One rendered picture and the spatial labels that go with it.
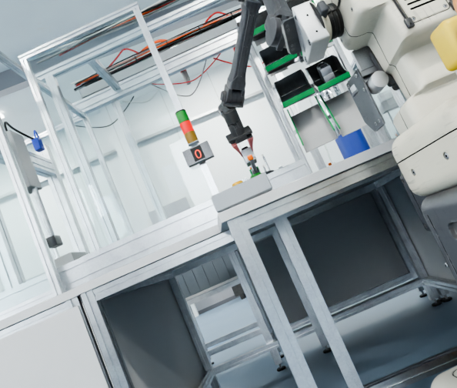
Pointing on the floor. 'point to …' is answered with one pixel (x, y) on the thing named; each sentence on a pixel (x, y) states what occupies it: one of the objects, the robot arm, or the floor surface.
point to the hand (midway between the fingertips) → (246, 152)
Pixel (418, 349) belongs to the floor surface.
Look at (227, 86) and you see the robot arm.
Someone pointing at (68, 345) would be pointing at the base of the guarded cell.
